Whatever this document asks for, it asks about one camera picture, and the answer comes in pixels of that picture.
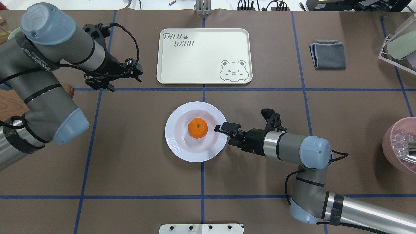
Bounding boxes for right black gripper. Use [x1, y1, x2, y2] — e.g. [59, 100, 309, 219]
[214, 109, 287, 155]

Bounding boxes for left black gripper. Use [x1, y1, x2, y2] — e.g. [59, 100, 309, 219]
[84, 58, 144, 92]

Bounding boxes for orange fruit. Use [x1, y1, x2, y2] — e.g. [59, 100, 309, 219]
[188, 118, 208, 139]

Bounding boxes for white round plate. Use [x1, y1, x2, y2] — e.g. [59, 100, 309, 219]
[165, 102, 227, 163]

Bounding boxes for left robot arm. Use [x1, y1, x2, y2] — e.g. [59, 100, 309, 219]
[1, 2, 143, 170]

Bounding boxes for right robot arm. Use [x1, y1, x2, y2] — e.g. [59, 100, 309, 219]
[214, 109, 416, 234]

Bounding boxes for cream bear tray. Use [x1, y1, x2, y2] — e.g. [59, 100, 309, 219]
[156, 28, 253, 85]

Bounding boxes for wooden cutting board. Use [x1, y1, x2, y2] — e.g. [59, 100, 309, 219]
[1, 82, 78, 123]

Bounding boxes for green bowl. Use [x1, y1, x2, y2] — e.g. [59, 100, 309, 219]
[7, 27, 22, 41]

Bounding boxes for grey folded cloth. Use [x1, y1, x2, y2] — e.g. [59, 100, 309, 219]
[309, 40, 346, 70]

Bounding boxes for black power strip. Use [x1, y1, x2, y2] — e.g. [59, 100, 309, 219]
[235, 0, 290, 11]

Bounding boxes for pink bowl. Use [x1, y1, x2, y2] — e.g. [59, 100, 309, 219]
[382, 117, 416, 176]

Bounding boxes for metal scoop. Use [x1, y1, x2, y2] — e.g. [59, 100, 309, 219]
[398, 144, 416, 164]

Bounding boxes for pale green cup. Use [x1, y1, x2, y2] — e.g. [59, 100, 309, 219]
[387, 31, 416, 59]

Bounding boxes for purple cup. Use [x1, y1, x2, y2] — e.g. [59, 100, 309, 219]
[406, 51, 416, 68]

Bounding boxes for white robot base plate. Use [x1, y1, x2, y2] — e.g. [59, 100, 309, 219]
[159, 223, 245, 234]

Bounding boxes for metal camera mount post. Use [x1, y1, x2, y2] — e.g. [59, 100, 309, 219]
[194, 0, 212, 16]

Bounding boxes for white wire cup rack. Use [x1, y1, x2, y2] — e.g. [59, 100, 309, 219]
[378, 14, 416, 76]

